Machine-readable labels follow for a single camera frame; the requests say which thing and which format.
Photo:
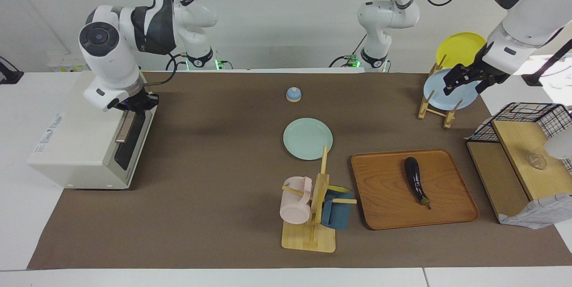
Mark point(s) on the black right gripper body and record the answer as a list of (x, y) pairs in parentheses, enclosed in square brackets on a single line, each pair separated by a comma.
[(129, 99)]

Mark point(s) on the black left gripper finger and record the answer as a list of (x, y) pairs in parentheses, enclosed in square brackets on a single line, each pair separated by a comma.
[(485, 86), (453, 79)]

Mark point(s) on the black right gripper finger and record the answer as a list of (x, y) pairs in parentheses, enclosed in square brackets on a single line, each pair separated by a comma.
[(152, 100), (136, 109)]

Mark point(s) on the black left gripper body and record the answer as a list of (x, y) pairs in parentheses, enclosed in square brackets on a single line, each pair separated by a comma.
[(485, 70)]

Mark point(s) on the dark purple eggplant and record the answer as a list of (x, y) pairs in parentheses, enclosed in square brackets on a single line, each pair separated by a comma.
[(414, 179)]

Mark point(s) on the mint green plate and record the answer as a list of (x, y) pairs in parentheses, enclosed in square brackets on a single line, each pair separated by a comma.
[(307, 139)]

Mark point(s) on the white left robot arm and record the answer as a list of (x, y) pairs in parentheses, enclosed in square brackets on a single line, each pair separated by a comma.
[(536, 14)]

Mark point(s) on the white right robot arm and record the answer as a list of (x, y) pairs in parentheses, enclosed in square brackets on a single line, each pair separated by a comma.
[(111, 54)]

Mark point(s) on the cream toaster oven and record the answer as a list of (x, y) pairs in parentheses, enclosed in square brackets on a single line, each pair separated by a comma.
[(76, 144)]

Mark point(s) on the light blue plate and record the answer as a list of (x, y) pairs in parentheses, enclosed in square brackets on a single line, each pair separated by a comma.
[(435, 94)]

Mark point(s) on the yellow plate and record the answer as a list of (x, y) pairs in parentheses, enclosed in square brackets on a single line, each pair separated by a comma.
[(460, 50)]

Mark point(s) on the wooden plate rack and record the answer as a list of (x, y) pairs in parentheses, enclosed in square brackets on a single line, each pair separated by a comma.
[(448, 119)]

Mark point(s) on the black stand bar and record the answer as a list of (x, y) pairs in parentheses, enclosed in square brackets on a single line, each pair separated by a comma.
[(547, 65)]

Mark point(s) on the brown table mat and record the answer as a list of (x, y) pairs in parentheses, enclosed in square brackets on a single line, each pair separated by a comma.
[(201, 166)]

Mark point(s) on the clear drinking glass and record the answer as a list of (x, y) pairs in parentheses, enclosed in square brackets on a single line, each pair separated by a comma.
[(538, 160)]

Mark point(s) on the white cup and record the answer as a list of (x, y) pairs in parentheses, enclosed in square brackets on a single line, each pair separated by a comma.
[(561, 146)]

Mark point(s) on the brown wooden tray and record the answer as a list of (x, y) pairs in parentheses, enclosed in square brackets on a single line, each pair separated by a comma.
[(384, 188)]

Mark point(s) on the white checked cloth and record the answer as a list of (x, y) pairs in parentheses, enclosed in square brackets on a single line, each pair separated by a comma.
[(540, 213)]

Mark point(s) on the small blue service bell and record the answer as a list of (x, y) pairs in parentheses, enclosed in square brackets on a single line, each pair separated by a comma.
[(293, 94)]

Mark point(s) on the dark blue mug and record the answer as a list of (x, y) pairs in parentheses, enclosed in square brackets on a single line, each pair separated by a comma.
[(337, 215)]

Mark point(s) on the pink mug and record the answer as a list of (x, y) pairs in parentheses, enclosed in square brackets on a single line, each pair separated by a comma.
[(295, 208)]

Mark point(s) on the wooden mug tree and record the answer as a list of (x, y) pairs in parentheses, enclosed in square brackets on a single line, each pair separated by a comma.
[(308, 238)]

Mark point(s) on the black clamp mount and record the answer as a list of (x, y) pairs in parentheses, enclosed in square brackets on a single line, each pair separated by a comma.
[(9, 74)]

